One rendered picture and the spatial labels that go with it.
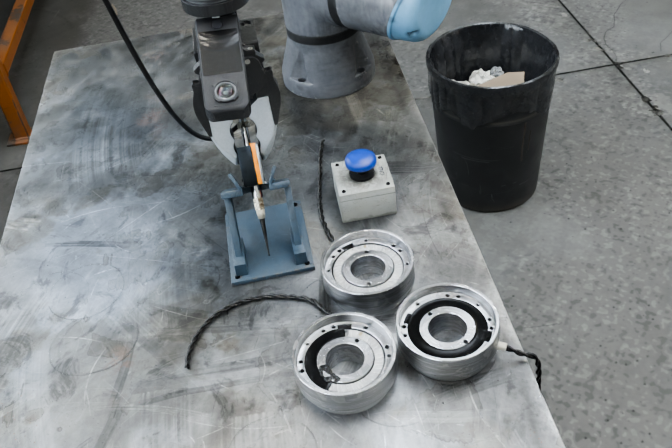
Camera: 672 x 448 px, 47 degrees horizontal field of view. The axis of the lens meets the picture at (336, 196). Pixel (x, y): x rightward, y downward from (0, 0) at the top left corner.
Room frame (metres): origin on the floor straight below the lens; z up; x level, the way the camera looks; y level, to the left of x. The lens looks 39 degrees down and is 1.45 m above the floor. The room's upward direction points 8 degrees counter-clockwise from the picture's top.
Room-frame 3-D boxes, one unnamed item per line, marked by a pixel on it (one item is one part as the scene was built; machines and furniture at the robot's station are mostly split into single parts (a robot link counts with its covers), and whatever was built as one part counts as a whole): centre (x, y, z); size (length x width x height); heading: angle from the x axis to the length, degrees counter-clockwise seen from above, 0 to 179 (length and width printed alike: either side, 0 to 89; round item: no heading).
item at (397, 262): (0.63, -0.02, 0.82); 0.08 x 0.08 x 0.02
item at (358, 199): (0.78, -0.04, 0.82); 0.08 x 0.07 x 0.05; 3
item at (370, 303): (0.63, -0.02, 0.82); 0.10 x 0.10 x 0.04
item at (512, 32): (1.74, -0.45, 0.21); 0.34 x 0.34 x 0.43
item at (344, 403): (0.50, 0.01, 0.82); 0.10 x 0.10 x 0.04
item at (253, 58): (0.78, 0.10, 1.06); 0.09 x 0.08 x 0.12; 5
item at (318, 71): (1.11, -0.02, 0.85); 0.15 x 0.15 x 0.10
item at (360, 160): (0.78, -0.04, 0.85); 0.04 x 0.04 x 0.05
